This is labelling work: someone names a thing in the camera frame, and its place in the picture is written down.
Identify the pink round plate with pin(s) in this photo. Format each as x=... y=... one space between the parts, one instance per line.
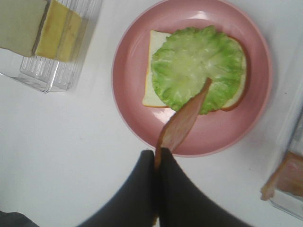
x=215 y=131

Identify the bread slice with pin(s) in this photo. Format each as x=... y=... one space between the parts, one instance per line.
x=20 y=22
x=156 y=59

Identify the clear plastic tray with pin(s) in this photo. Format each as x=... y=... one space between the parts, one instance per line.
x=291 y=135
x=47 y=74

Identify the left clear plastic tray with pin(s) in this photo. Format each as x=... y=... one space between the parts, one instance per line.
x=47 y=74

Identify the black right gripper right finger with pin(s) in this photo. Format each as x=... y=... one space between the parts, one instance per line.
x=182 y=204

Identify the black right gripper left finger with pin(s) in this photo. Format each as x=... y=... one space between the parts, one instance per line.
x=134 y=203

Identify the green lettuce leaf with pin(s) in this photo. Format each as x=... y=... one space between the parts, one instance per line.
x=196 y=68

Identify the long bacon strip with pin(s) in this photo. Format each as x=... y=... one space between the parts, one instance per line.
x=179 y=125

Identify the yellow cheese slice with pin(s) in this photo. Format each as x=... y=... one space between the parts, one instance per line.
x=59 y=33

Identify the right clear plastic tray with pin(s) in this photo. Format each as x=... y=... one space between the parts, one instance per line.
x=291 y=135

